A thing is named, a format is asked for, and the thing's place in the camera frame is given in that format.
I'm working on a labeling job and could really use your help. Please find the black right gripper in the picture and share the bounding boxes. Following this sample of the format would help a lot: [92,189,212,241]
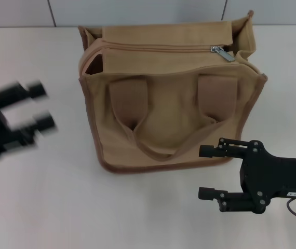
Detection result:
[197,137,296,215]

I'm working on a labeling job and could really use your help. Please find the khaki canvas food bag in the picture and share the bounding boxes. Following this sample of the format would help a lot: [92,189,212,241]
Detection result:
[77,10,268,174]

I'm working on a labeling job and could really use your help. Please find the silver metal zipper pull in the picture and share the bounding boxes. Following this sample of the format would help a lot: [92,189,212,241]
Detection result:
[210,45,236,62]

